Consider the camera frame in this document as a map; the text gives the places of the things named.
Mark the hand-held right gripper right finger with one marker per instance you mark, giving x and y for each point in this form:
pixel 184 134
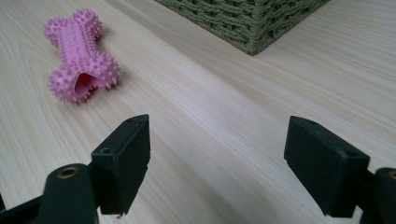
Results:
pixel 323 168

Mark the green woven basket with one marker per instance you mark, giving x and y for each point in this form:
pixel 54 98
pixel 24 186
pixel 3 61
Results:
pixel 249 21

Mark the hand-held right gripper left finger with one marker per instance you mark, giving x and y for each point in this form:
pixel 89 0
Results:
pixel 124 168

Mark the pink spiky bone toy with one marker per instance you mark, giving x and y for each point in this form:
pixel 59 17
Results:
pixel 81 59

